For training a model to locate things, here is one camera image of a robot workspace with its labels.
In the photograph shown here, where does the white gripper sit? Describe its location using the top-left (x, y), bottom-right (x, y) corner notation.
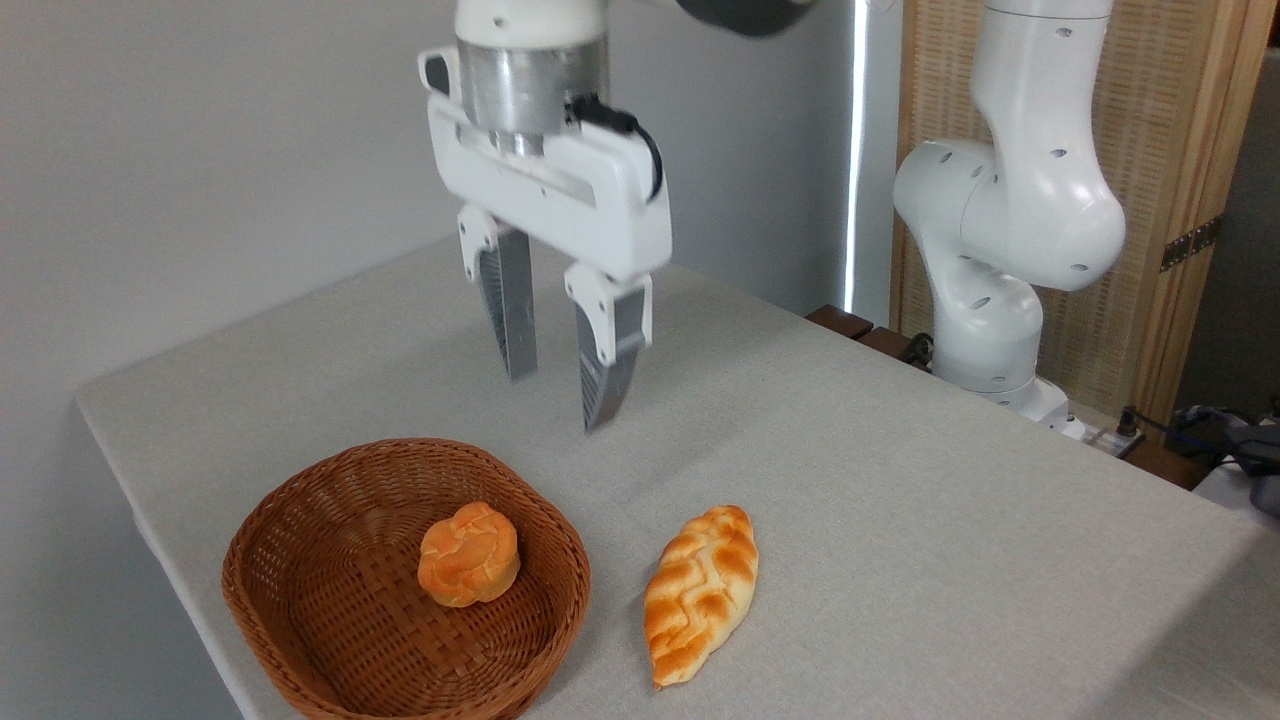
top-left (428, 92), bottom-right (673, 433)

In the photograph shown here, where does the long braided bread loaf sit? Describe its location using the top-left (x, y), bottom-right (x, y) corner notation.
top-left (643, 505), bottom-right (760, 690)

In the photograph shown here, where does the round orange bread roll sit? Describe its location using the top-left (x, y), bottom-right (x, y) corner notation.
top-left (417, 501), bottom-right (522, 609)

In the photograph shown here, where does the brown woven wicker basket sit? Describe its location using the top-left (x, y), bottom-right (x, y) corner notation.
top-left (222, 438), bottom-right (592, 720)

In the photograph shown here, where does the brown wooden block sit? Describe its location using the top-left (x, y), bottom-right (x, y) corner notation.
top-left (858, 326), bottom-right (933, 373)
top-left (806, 305), bottom-right (874, 341)

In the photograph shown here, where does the grey tablecloth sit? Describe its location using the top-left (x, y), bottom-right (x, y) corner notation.
top-left (75, 235), bottom-right (1280, 720)

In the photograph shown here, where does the metal screen hinge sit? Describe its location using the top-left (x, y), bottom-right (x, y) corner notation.
top-left (1160, 215), bottom-right (1222, 273)

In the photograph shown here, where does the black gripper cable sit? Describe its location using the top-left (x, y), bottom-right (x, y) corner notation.
top-left (568, 93), bottom-right (664, 204)

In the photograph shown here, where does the dark cable bundle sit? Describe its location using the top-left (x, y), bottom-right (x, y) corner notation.
top-left (1118, 398), bottom-right (1280, 518)

